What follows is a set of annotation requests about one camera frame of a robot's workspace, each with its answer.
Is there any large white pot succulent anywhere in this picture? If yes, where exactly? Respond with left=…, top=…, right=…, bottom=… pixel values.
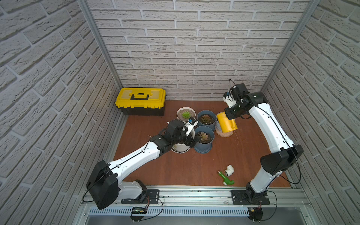
left=172, top=130, right=195, bottom=154

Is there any yellow watering can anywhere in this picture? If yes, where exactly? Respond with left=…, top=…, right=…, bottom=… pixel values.
left=217, top=112, right=238, bottom=133

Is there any white pipe elbow fitting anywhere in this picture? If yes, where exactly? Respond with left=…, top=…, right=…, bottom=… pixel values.
left=225, top=165, right=234, bottom=177

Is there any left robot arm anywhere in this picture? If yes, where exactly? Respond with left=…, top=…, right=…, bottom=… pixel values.
left=86, top=117, right=198, bottom=210

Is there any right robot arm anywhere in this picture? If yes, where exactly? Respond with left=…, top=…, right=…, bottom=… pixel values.
left=217, top=83, right=303, bottom=204

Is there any blue pot succulent front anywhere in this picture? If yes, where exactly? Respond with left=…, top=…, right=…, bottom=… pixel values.
left=194, top=126, right=215, bottom=154

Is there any blue pot succulent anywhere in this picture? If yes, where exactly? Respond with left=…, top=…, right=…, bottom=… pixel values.
left=194, top=126, right=215, bottom=154
left=197, top=110, right=216, bottom=131

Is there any white pot green succulent back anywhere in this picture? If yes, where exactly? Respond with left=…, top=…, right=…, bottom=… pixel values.
left=176, top=107, right=196, bottom=122

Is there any white pot green succulent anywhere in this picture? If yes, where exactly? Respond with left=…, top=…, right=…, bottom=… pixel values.
left=176, top=107, right=196, bottom=122
left=215, top=120, right=223, bottom=133

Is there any blue pot succulent back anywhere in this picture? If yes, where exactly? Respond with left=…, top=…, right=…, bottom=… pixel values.
left=197, top=110, right=216, bottom=131

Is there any white pot green succulent right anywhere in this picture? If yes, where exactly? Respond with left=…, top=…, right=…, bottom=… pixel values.
left=215, top=120, right=223, bottom=133

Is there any green pipe fitting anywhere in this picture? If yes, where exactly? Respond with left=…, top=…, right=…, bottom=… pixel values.
left=218, top=171, right=235, bottom=186

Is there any yellow black toolbox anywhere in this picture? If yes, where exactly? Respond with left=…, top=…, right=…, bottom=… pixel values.
left=115, top=88, right=167, bottom=116

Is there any left controller board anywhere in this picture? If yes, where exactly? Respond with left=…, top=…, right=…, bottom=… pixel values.
left=130, top=207, right=148, bottom=222

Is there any controller board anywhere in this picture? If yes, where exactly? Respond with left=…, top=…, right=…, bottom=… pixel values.
left=130, top=207, right=148, bottom=222
left=248, top=208, right=263, bottom=222

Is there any right controller board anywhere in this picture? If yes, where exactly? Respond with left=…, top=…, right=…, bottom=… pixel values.
left=248, top=208, right=263, bottom=222

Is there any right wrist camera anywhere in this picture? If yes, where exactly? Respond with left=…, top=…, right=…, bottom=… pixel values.
left=223, top=91, right=237, bottom=108

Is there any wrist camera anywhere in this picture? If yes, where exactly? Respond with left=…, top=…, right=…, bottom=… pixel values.
left=223, top=91, right=237, bottom=108
left=185, top=117, right=198, bottom=136

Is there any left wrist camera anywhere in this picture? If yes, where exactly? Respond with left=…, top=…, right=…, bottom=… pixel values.
left=185, top=117, right=198, bottom=136

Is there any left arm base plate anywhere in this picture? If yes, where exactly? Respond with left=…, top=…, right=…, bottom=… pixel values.
left=121, top=189, right=160, bottom=205

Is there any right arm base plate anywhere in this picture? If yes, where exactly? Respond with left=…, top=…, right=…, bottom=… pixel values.
left=230, top=190, right=270, bottom=205

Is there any aluminium rail frame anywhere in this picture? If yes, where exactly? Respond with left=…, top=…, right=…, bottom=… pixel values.
left=74, top=186, right=315, bottom=224

